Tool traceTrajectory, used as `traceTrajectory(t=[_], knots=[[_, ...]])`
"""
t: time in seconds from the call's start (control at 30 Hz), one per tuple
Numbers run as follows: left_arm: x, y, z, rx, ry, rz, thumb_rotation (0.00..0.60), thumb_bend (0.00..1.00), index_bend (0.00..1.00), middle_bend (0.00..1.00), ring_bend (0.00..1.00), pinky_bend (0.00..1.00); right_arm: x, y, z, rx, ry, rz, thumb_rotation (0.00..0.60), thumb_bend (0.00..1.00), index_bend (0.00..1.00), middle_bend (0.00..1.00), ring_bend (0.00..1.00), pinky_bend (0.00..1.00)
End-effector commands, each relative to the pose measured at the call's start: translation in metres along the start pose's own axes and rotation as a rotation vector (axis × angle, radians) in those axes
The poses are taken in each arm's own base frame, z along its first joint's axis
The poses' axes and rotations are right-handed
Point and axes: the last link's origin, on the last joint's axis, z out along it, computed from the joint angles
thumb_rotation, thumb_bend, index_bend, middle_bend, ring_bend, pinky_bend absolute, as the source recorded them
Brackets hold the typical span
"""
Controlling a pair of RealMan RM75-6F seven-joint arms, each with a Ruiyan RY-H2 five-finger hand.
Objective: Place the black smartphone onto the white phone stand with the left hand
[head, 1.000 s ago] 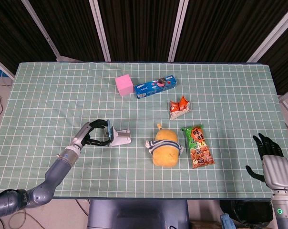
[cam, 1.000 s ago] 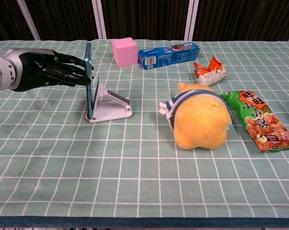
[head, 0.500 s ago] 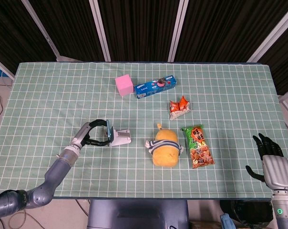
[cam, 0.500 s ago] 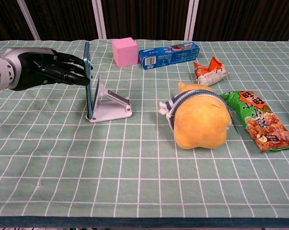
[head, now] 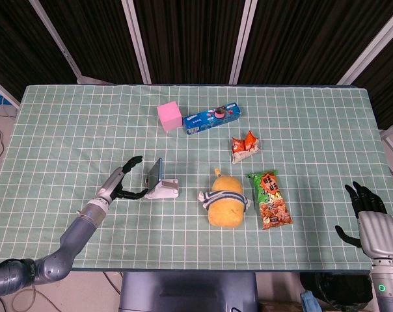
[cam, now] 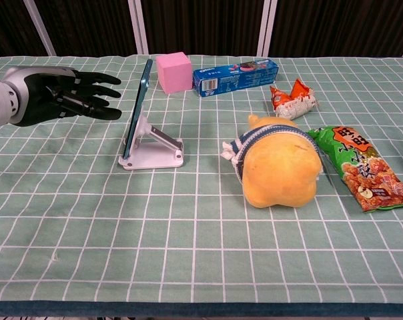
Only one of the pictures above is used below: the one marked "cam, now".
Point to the blue Oreo cookie box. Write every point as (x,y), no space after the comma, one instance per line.
(235,80)

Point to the white folding phone stand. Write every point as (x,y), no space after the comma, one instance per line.
(154,156)

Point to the yellow plush toy striped scarf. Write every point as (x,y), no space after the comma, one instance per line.
(281,173)

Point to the pink cube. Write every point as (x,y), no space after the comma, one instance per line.
(175,75)

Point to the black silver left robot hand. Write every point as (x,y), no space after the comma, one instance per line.
(44,93)

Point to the black smartphone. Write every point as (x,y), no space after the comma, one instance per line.
(138,110)

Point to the white frame post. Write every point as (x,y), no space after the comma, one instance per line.
(138,26)
(265,26)
(41,30)

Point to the green checked tablecloth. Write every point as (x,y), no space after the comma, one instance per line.
(88,233)

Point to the orange white snack packet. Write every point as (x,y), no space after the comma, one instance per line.
(293,103)

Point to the green peanut snack bag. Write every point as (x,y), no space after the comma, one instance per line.
(365,170)

